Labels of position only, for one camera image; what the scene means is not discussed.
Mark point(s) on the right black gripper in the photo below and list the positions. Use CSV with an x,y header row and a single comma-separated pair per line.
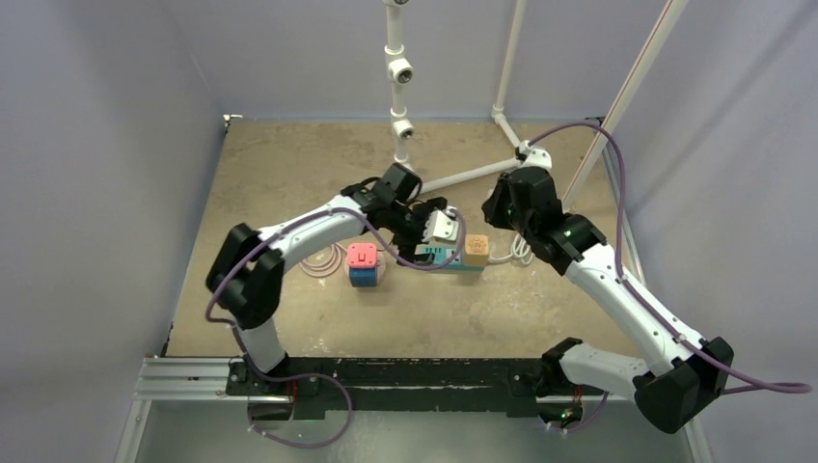
x,y
497,208

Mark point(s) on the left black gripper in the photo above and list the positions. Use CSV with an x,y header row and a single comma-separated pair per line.
x,y
406,248

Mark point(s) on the teal power strip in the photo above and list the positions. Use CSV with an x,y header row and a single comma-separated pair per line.
x,y
441,253

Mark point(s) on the round pink power socket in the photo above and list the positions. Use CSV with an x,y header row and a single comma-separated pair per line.
x,y
381,267

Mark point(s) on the pink square plug adapter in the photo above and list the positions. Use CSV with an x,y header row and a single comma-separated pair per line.
x,y
361,255

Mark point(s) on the tan cube plug adapter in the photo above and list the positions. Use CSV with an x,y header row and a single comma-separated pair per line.
x,y
476,251

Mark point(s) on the blue cube socket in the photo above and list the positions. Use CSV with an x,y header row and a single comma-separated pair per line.
x,y
363,277

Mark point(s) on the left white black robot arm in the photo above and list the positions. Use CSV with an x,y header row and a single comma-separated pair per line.
x,y
247,276

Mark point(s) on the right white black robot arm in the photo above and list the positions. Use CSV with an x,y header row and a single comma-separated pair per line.
x,y
678,372

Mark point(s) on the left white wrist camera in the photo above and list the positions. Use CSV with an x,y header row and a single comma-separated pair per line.
x,y
442,225

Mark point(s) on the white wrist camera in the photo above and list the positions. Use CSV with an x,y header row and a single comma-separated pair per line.
x,y
442,225
530,155

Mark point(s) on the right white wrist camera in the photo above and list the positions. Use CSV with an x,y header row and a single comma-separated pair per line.
x,y
530,155

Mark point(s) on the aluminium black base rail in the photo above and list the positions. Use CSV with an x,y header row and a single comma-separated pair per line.
x,y
314,386

